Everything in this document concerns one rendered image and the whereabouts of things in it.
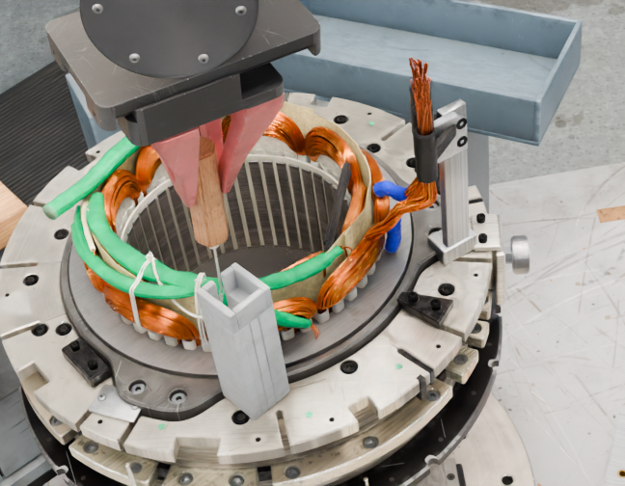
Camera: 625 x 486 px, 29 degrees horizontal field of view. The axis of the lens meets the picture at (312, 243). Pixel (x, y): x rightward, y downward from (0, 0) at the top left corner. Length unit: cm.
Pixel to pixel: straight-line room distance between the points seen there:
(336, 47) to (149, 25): 66
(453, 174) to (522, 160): 176
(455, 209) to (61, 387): 26
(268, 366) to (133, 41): 30
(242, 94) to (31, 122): 225
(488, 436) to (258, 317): 43
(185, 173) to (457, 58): 52
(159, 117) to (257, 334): 18
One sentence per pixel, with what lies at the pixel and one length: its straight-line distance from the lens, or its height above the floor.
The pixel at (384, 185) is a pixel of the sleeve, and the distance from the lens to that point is 73.
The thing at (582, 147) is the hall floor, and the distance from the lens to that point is 250.
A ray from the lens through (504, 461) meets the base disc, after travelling 102.
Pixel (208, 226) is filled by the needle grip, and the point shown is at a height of 124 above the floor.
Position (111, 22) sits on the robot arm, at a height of 142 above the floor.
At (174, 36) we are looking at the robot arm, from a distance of 40.
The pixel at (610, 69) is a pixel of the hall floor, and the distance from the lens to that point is 270.
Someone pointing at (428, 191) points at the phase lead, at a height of 118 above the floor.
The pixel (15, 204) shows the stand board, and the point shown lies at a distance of 90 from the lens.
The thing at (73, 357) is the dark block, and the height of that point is 110.
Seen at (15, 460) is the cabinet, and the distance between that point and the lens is 107.
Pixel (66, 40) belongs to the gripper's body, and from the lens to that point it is 52.
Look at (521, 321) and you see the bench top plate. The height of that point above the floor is 78.
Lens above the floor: 164
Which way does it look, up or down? 45 degrees down
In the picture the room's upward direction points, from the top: 9 degrees counter-clockwise
